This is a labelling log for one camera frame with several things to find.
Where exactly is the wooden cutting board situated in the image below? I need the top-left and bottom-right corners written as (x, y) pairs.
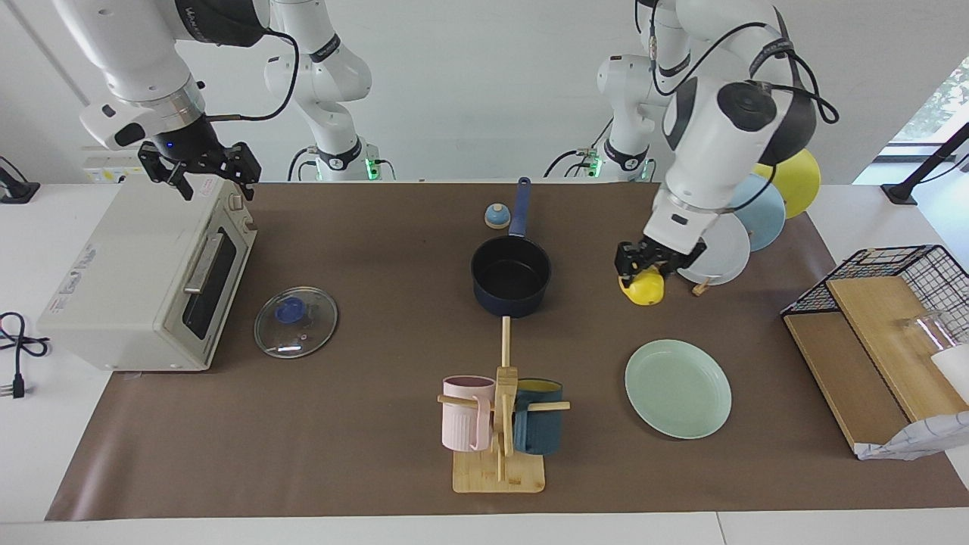
top-left (784, 276), bottom-right (969, 455)

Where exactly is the pink ribbed mug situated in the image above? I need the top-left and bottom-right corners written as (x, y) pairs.
top-left (441, 375), bottom-right (497, 453)

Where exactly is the grey plate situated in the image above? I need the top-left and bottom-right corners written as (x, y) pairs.
top-left (678, 213), bottom-right (752, 286)

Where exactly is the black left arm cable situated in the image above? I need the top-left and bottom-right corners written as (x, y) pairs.
top-left (650, 0), bottom-right (840, 126)

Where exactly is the light blue plate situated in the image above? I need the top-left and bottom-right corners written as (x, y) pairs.
top-left (731, 174), bottom-right (787, 252)

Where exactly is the clear drinking glass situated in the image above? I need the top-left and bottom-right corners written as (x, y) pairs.
top-left (899, 310), bottom-right (964, 358)

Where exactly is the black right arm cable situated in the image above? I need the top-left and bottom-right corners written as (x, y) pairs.
top-left (203, 27), bottom-right (301, 123)

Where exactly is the black angled stand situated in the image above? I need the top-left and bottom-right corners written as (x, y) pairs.
top-left (880, 121), bottom-right (969, 205)

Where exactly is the white power strip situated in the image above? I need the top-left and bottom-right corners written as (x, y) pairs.
top-left (82, 148), bottom-right (149, 184)

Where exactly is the white cup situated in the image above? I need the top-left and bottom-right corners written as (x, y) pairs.
top-left (930, 344), bottom-right (969, 403)

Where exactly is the black wire basket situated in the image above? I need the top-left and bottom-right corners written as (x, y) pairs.
top-left (780, 244), bottom-right (969, 345)

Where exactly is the wooden mug tree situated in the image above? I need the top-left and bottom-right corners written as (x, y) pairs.
top-left (438, 316), bottom-right (571, 494)

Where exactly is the brown table mat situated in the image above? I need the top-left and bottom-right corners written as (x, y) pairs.
top-left (45, 182), bottom-right (969, 522)

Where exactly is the beige toaster oven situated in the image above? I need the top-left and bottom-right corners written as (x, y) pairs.
top-left (36, 176), bottom-right (258, 372)

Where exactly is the glass lid blue knob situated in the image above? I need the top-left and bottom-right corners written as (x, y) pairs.
top-left (254, 286), bottom-right (339, 360)

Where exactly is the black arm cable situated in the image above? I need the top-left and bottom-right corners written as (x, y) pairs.
top-left (203, 27), bottom-right (301, 123)
top-left (650, 0), bottom-right (840, 126)

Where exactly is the dark teal mug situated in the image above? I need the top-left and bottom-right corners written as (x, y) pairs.
top-left (513, 378), bottom-right (565, 456)

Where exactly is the black clamp mount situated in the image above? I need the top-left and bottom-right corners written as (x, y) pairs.
top-left (0, 155), bottom-right (40, 204)

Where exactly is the white patterned cloth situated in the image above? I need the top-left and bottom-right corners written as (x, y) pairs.
top-left (855, 411), bottom-right (969, 461)

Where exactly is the mint green plate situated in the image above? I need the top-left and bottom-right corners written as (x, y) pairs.
top-left (625, 338), bottom-right (733, 440)

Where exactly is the black power cord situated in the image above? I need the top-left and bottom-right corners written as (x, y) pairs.
top-left (0, 312), bottom-right (51, 400)

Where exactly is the yellow plate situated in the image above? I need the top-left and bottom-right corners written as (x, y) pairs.
top-left (753, 148), bottom-right (821, 220)

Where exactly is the dark blue saucepan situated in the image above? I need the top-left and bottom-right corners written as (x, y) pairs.
top-left (470, 177), bottom-right (552, 319)

